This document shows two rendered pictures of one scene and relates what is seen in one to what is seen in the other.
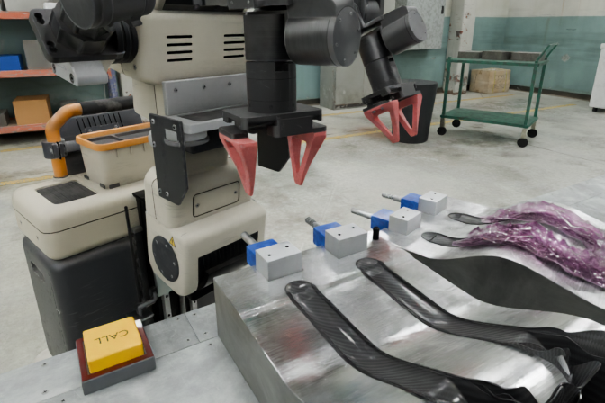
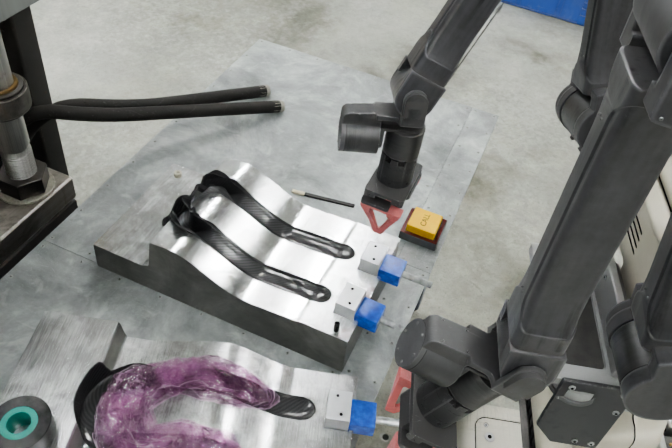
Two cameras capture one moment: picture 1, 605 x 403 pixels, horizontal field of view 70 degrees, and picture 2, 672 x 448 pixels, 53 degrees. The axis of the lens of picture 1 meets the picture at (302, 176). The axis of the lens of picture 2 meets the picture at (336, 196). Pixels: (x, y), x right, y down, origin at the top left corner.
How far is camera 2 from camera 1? 134 cm
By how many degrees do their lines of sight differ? 107
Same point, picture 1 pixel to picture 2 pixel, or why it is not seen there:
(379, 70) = not seen: hidden behind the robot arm
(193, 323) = (415, 269)
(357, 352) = (289, 236)
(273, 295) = (354, 240)
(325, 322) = (316, 243)
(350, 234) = (345, 293)
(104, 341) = (424, 216)
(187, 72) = (628, 260)
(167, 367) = not seen: hidden behind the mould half
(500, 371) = (218, 208)
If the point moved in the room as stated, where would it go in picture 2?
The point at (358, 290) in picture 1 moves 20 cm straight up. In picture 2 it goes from (312, 269) to (322, 187)
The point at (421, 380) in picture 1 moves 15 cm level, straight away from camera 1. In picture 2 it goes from (249, 209) to (266, 270)
